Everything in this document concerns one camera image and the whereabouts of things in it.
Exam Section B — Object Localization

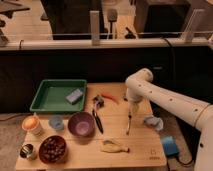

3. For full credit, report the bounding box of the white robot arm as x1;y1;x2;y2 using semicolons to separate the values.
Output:
125;68;213;171

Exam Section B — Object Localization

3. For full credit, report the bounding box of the purple bowl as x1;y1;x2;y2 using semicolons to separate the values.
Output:
68;112;95;137

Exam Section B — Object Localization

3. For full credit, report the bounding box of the dark brown patterned bowl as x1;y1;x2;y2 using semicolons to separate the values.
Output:
39;135;68;164

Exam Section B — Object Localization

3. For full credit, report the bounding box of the silver fork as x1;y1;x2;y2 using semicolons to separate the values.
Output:
126;111;132;135

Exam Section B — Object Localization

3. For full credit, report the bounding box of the crumpled light blue cloth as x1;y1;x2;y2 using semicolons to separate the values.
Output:
144;116;164;131

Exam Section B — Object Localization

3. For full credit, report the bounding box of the red chili pepper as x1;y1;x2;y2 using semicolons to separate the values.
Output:
101;93;119;105

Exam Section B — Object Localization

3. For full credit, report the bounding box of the wooden board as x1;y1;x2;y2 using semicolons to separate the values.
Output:
15;83;166;171

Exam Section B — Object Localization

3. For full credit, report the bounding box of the blue grey sponge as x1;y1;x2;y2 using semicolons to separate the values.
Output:
66;89;83;104

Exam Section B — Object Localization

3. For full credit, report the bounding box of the light blue plastic cup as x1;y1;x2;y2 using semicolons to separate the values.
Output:
49;115;64;131

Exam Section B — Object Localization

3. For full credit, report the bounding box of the green plastic tray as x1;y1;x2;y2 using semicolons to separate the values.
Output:
30;79;87;114

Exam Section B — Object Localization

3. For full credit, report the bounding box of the orange topped white cup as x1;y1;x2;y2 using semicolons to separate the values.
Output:
22;115;42;135

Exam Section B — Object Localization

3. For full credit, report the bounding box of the small metal can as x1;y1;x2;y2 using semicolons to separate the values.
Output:
19;144;37;160

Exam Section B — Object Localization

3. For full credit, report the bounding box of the black handled can opener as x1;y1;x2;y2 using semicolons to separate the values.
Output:
92;95;104;133

